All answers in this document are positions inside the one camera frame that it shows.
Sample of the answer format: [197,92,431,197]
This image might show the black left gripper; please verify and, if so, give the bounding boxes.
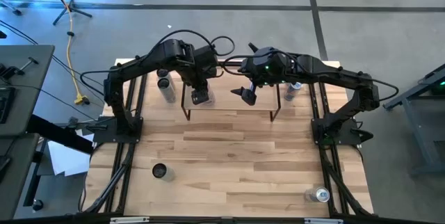
[187,45,220,106]

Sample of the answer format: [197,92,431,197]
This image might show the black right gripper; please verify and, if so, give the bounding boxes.
[230,48,296,106]

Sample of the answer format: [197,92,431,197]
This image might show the blue silver energy drink can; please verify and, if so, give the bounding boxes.
[284,81,303,102]
[304,186,331,204]

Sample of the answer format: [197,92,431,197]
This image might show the black desk beam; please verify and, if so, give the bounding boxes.
[26,113,95,155]

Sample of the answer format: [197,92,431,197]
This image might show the white paper sheets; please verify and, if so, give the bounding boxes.
[47,128,95,178]

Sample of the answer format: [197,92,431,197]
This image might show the black tripod stand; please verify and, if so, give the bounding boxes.
[38,0,94,26]

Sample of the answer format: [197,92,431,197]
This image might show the grey desk top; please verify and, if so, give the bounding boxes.
[0,45,56,138]
[0,133,40,220]

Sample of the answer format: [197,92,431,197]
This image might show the grey metal cart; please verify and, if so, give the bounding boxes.
[382,63,445,178]

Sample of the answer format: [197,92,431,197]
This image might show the black desk clamp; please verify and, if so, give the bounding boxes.
[0,56,39,81]

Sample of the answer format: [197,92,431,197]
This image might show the black caster wheel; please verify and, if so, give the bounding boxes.
[31,198,45,213]

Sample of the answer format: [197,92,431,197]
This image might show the black keyboard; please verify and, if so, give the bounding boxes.
[0,86,17,125]

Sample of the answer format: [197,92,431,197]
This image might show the black device with green light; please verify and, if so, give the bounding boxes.
[429,76,445,96]

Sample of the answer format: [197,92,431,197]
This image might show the wooden shelf with black frame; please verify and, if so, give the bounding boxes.
[180,64,282,123]

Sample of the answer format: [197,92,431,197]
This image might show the black metal table frame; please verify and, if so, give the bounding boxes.
[81,58,375,218]

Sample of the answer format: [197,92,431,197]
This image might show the yellow power cable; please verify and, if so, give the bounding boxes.
[65,6,88,106]

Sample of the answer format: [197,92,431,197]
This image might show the silver metal bracket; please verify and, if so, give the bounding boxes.
[109,216,150,224]
[304,218,344,224]

